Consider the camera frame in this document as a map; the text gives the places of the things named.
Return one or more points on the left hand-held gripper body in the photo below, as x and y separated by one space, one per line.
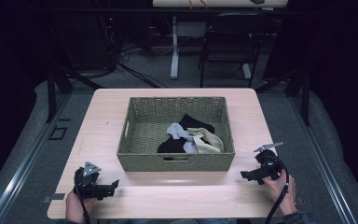
85 183

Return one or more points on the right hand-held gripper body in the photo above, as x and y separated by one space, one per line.
268 163

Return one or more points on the person's left hand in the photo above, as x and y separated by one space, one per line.
74 207

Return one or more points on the person's right hand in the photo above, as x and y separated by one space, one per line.
281 193

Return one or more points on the grey tape patch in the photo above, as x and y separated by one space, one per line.
53 197

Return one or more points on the beige sock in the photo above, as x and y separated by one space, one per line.
209 141

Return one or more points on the black tape square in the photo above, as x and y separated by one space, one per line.
57 133

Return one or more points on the woven green basket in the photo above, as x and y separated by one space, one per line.
143 137

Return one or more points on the pile of socks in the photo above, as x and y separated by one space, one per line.
172 144

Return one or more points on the black metal stand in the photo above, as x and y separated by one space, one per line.
51 93
306 96

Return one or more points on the grey sock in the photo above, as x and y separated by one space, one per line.
177 130

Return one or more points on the black folding chair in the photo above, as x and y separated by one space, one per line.
233 40

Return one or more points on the white desk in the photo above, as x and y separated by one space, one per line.
174 46

